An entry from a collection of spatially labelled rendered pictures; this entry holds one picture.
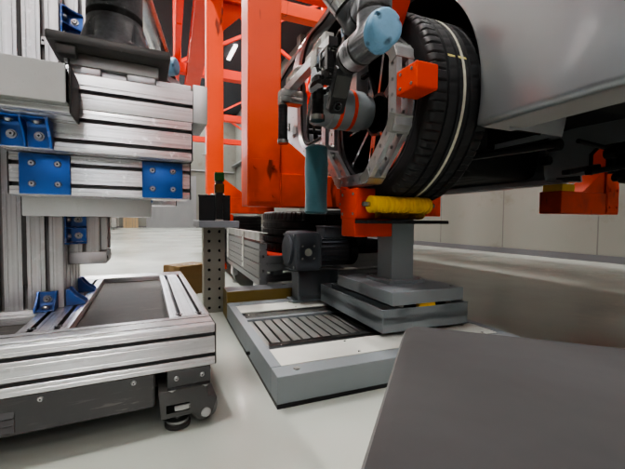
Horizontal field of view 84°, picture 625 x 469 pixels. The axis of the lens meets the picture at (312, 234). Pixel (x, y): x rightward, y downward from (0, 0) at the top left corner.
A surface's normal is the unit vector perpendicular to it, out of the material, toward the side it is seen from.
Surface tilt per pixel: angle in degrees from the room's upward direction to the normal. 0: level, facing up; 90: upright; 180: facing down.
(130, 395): 90
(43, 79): 90
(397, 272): 90
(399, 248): 90
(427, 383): 0
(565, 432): 0
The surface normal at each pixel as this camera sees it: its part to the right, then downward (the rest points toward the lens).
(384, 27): 0.39, 0.04
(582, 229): -0.90, 0.01
